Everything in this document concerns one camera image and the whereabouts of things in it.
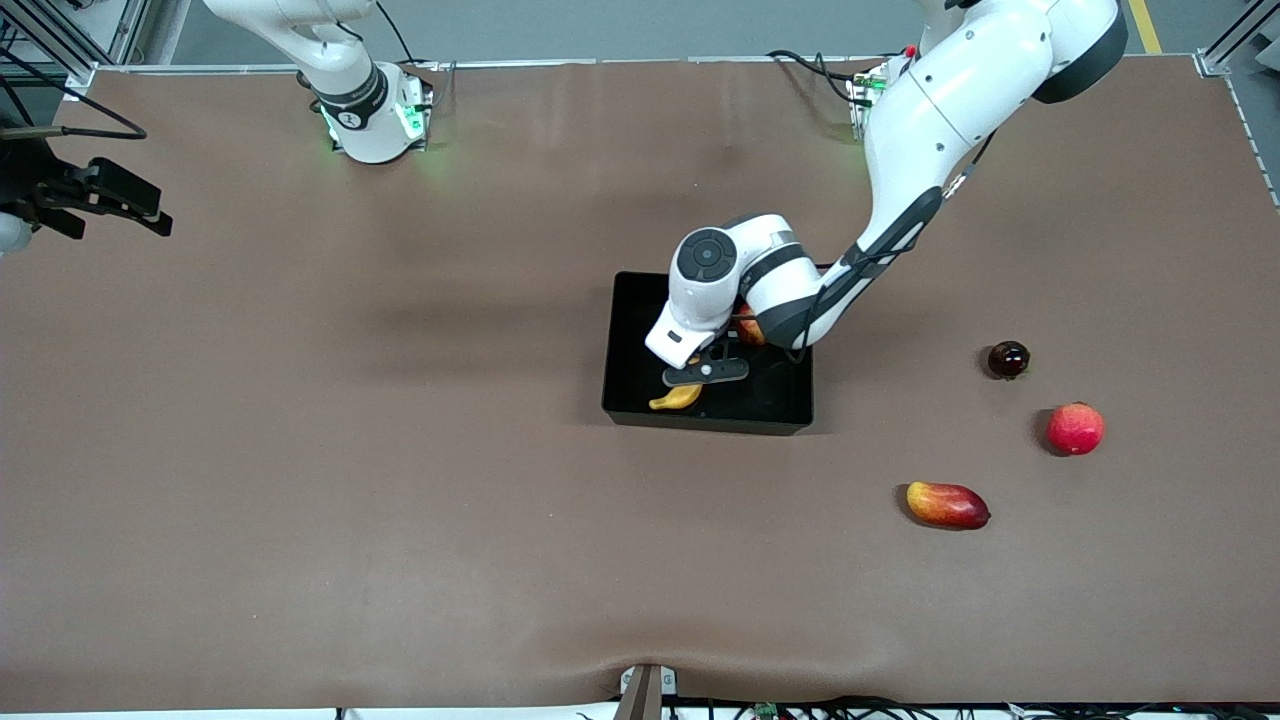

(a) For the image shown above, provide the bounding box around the black plastic box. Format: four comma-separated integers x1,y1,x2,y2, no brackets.
600,270,814,437

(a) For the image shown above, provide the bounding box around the red yellow mango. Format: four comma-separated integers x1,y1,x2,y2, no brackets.
906,481,992,531

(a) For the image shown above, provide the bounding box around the dark purple round fruit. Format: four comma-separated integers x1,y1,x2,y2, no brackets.
987,340,1032,381

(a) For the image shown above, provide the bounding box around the table edge clamp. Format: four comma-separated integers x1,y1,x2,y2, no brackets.
618,663,679,720

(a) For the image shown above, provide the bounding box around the table cover mat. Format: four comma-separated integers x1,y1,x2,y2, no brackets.
0,55,1280,713

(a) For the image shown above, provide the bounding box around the round red fruit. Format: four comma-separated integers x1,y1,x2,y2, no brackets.
1046,401,1106,457

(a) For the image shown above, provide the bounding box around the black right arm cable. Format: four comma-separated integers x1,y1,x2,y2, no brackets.
0,72,149,141

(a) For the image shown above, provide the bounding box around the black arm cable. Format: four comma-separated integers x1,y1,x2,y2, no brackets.
790,130,1001,363
0,72,149,141

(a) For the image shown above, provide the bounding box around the aluminium frame strut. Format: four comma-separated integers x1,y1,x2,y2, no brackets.
0,0,151,101
1195,0,1280,77

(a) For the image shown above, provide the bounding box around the silver table edge rail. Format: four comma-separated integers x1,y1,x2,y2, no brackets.
65,55,906,77

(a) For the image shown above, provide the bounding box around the black base cable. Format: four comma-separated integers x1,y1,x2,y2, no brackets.
767,48,866,106

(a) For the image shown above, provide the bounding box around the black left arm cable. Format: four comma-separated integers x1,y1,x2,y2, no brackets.
790,130,1001,363

